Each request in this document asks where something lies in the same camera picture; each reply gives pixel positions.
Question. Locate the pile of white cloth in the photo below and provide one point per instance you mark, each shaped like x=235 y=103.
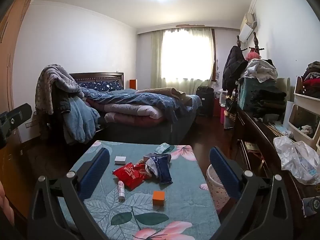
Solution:
x=260 y=70

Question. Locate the light blue fleece garment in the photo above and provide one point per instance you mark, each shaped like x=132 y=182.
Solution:
x=80 y=120

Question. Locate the folded pink quilt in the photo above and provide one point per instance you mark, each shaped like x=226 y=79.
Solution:
x=130 y=113

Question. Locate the orange nightstand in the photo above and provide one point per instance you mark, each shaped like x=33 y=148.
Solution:
x=133 y=84

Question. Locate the small white pink tube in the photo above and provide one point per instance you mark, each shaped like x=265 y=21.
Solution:
x=121 y=190

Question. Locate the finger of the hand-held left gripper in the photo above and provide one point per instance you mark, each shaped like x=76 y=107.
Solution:
x=17 y=116

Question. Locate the dark round container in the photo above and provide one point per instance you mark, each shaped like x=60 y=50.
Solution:
x=312 y=206

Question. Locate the white plastic bag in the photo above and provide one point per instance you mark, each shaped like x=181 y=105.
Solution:
x=295 y=157

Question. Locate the clear plastic container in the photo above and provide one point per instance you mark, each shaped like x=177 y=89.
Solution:
x=223 y=97

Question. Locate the dark hanging bag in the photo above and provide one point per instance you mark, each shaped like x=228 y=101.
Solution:
x=228 y=116

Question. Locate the dark wooden headboard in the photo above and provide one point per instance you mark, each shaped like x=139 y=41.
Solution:
x=100 y=76

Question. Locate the dark wooden coat rack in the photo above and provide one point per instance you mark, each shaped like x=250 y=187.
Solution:
x=255 y=40

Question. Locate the wall socket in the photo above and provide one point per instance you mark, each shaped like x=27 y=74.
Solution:
x=29 y=124

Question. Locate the person's left forearm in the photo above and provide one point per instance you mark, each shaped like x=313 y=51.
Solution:
x=5 y=205

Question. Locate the teal storage box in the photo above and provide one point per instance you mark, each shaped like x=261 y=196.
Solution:
x=246 y=93

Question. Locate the navy blue packet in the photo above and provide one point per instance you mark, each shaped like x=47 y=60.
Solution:
x=162 y=170

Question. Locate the yellow-green book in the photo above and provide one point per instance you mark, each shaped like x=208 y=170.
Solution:
x=253 y=147

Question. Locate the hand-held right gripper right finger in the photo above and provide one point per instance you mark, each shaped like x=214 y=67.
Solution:
x=225 y=172

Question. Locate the pink fluffy item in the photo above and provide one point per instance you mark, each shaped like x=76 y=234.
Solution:
x=253 y=55

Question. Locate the brown blanket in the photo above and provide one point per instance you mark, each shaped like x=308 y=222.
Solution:
x=170 y=91

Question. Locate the small white box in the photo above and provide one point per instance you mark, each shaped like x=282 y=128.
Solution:
x=120 y=160

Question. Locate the floral teal tablecloth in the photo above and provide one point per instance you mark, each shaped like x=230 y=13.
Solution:
x=140 y=217

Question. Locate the black jacket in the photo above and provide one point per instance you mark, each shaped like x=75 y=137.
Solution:
x=232 y=67

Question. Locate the sheer pale green curtain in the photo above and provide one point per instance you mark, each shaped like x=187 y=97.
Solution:
x=156 y=55

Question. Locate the black suitcase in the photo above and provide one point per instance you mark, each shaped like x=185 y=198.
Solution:
x=205 y=101

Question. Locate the navy star-print pillow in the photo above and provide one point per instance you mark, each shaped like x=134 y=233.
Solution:
x=100 y=85

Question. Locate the red box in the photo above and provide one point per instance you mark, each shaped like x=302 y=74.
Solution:
x=217 y=107

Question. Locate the white pink-dotted trash bin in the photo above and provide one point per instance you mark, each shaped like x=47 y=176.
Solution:
x=213 y=181

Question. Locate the teal tissue packet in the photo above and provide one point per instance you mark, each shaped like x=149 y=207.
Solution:
x=162 y=148

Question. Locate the white cylindrical appliance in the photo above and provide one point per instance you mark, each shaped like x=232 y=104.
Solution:
x=283 y=85

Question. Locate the red and dark clothes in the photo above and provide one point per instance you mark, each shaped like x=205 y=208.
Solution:
x=312 y=82

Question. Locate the orange wooden wardrobe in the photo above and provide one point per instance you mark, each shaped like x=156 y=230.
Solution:
x=10 y=55

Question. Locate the grey fleece blanket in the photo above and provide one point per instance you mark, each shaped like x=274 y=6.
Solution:
x=55 y=80

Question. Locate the cream storage bin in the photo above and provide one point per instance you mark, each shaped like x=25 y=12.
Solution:
x=293 y=120
x=298 y=90

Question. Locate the stack of folded dark clothes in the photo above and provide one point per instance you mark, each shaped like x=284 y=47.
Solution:
x=271 y=100

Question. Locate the dark wooden dresser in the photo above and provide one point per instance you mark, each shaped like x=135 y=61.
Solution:
x=265 y=152

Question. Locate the red snack packet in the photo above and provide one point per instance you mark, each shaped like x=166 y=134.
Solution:
x=130 y=176

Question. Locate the blue floral quilt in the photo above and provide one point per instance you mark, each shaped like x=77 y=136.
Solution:
x=155 y=98

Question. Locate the small orange box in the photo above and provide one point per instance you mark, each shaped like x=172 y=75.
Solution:
x=159 y=198

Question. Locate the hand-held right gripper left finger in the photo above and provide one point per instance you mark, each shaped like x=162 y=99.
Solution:
x=96 y=172

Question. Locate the bed with grey skirt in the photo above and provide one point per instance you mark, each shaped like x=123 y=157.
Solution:
x=160 y=130

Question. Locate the white air conditioner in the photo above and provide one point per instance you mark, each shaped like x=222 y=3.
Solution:
x=247 y=28

